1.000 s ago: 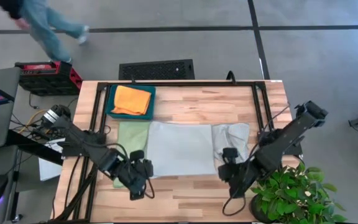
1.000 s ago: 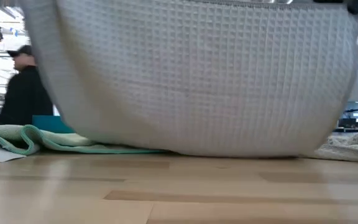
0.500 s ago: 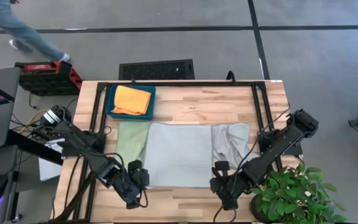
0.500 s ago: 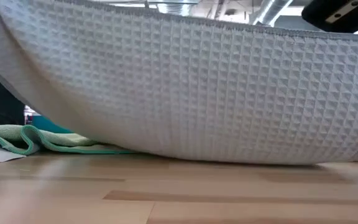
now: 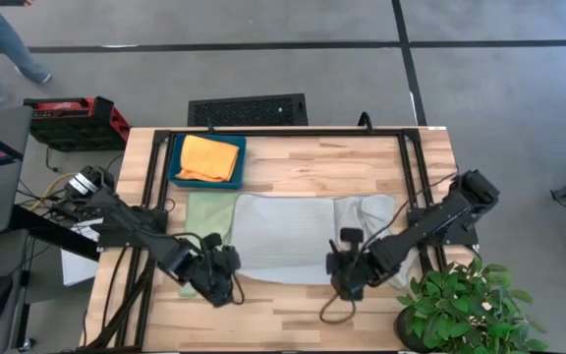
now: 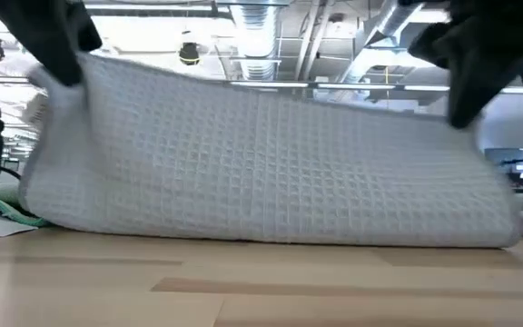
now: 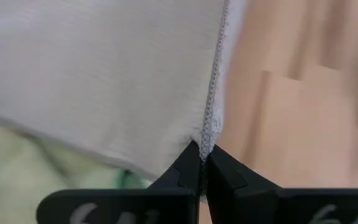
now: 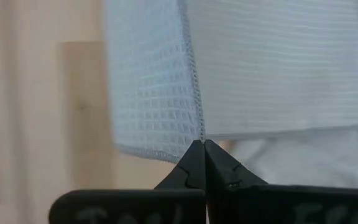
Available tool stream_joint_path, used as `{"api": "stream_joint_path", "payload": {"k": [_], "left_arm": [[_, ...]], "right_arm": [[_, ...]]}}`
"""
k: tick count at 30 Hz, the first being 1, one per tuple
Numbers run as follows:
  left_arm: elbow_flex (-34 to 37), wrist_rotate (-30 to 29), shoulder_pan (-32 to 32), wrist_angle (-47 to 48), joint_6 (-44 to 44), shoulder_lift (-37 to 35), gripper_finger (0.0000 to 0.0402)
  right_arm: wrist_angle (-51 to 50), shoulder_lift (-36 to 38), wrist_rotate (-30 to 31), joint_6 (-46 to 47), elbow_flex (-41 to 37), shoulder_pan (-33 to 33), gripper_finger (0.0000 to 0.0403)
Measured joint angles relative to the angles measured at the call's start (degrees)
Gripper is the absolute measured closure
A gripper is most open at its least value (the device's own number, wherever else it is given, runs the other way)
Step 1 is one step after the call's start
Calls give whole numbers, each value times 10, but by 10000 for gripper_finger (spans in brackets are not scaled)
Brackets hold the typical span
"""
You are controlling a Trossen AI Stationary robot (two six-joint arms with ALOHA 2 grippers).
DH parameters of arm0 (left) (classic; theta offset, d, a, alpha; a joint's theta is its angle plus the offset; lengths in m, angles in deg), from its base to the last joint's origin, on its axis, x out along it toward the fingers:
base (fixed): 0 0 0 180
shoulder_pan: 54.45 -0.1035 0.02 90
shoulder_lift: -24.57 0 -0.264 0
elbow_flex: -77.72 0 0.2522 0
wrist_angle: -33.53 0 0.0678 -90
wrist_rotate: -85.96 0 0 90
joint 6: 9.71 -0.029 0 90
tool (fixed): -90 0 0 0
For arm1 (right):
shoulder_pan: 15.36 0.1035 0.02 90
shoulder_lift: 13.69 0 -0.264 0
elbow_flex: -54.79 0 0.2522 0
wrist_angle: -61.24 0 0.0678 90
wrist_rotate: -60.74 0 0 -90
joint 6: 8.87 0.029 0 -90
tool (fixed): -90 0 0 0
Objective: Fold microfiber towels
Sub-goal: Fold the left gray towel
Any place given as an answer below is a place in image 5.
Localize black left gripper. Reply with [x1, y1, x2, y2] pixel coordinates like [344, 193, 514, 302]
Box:
[189, 232, 242, 309]

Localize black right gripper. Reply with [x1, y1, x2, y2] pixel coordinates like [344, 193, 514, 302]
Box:
[325, 228, 377, 302]

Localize grey waffle-weave towel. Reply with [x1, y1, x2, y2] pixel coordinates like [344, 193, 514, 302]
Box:
[332, 194, 422, 291]

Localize green microfiber towel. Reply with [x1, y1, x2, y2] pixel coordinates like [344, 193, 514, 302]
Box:
[179, 191, 239, 299]

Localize grey ribbed microfiber towel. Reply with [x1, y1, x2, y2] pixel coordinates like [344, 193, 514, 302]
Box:
[228, 193, 338, 286]

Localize teal plastic bin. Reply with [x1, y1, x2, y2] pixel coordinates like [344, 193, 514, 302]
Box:
[167, 133, 248, 191]

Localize orange microfiber towel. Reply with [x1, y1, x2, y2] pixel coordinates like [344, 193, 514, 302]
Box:
[174, 135, 241, 184]

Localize green potted plant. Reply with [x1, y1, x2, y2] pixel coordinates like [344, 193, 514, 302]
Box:
[393, 258, 549, 354]

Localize white paper sheet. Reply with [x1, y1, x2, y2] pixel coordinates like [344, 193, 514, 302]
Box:
[60, 218, 103, 287]

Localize black perforated floor grate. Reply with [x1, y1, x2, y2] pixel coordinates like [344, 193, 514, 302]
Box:
[187, 92, 310, 128]

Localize black diagonal desk bar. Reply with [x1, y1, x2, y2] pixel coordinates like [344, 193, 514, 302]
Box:
[10, 204, 101, 262]

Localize red and black tool case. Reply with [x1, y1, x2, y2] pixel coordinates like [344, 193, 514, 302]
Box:
[23, 95, 132, 152]

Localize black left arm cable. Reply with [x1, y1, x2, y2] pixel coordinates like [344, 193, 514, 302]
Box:
[231, 272, 246, 306]

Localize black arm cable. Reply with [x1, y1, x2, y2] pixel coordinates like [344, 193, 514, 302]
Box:
[231, 272, 246, 306]
[318, 169, 461, 325]

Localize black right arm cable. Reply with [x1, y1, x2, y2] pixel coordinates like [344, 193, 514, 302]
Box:
[318, 169, 461, 325]

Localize black aluminium table frame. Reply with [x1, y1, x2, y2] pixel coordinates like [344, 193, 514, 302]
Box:
[80, 126, 449, 353]

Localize black cable hook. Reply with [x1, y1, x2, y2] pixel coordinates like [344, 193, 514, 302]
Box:
[358, 111, 375, 135]

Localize yellow cable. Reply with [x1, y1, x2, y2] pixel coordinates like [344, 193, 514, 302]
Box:
[27, 171, 78, 213]

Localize black floor cable bundle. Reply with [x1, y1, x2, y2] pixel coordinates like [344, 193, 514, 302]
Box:
[17, 147, 127, 222]

